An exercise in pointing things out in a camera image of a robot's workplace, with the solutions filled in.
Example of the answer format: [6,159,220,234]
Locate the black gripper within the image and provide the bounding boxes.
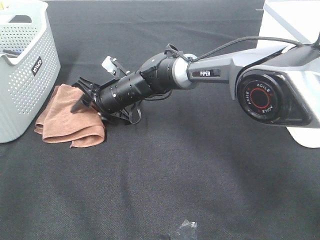
[70,77,113,123]

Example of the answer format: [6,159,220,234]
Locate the brown towel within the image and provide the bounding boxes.
[34,84,105,148]

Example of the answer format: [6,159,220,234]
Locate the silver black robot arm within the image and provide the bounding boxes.
[70,43,320,128]

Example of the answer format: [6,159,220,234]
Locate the grey perforated plastic basket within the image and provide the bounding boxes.
[0,0,61,143]

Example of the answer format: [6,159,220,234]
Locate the black table mat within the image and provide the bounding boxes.
[0,0,320,240]

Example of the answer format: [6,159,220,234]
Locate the clear tape scrap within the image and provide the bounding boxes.
[179,219,198,230]

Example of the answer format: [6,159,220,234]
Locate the white storage box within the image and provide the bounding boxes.
[259,0,320,148]

